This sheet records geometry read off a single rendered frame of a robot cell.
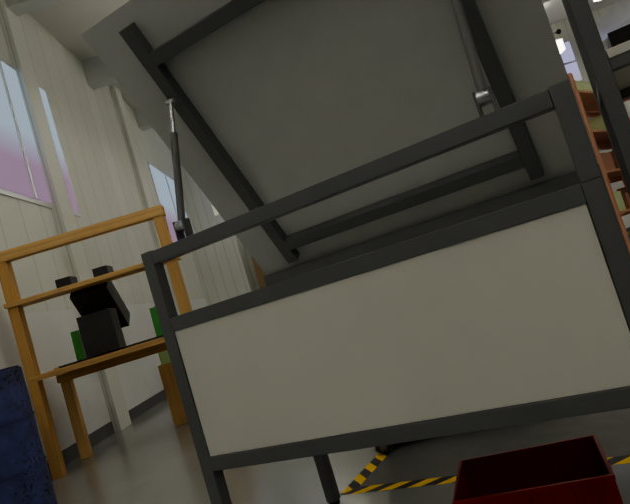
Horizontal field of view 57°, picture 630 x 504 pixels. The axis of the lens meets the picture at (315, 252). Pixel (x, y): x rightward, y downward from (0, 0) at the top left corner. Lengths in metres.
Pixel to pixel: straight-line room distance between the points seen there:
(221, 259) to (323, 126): 10.34
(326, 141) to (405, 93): 0.29
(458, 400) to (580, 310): 0.32
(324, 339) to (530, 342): 0.47
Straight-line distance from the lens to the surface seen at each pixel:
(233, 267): 11.99
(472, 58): 1.33
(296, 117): 1.79
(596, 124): 6.88
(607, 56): 1.45
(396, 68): 1.68
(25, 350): 4.87
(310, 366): 1.46
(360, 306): 1.36
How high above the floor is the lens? 0.75
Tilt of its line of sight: 4 degrees up
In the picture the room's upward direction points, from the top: 17 degrees counter-clockwise
